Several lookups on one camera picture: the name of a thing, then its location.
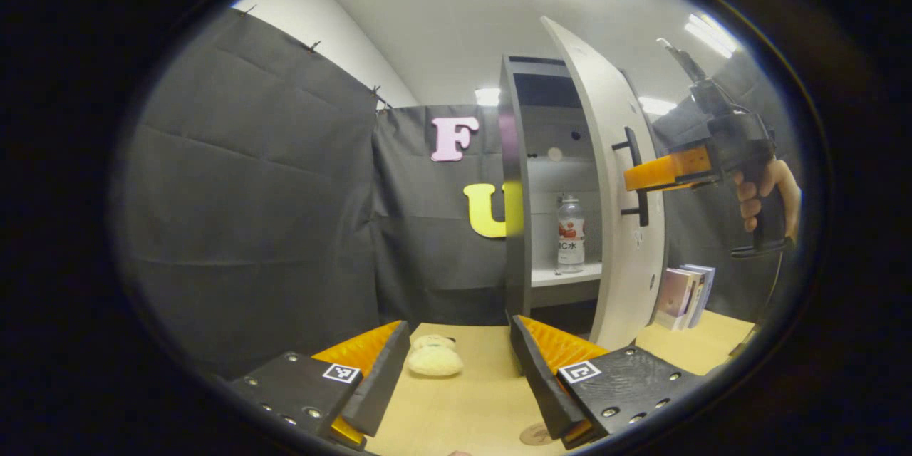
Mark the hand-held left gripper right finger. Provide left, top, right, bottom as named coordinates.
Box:
left=509, top=314, right=703, bottom=451

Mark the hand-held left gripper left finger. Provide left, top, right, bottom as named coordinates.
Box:
left=228, top=320, right=413, bottom=451

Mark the black door handle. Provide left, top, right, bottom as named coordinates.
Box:
left=611, top=127, right=651, bottom=227

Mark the round brown coaster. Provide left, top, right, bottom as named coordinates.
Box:
left=519, top=423, right=555, bottom=447

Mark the dark grey cabinet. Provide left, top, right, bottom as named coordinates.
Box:
left=499, top=53, right=628, bottom=336

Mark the light grey cabinet door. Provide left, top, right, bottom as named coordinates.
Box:
left=540, top=16, right=668, bottom=351

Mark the clear plastic bottle red label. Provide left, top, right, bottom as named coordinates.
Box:
left=556, top=194, right=586, bottom=275

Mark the white cabinet shelf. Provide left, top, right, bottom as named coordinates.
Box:
left=531, top=261, right=603, bottom=289

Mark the cream plush toy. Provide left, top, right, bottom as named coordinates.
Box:
left=406, top=333, right=465, bottom=378

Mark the white cover book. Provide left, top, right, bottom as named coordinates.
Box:
left=684, top=267, right=706, bottom=329

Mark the pink cover book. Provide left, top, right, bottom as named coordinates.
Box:
left=655, top=269, right=695, bottom=331

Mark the black backdrop cloth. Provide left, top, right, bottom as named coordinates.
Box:
left=110, top=7, right=806, bottom=378

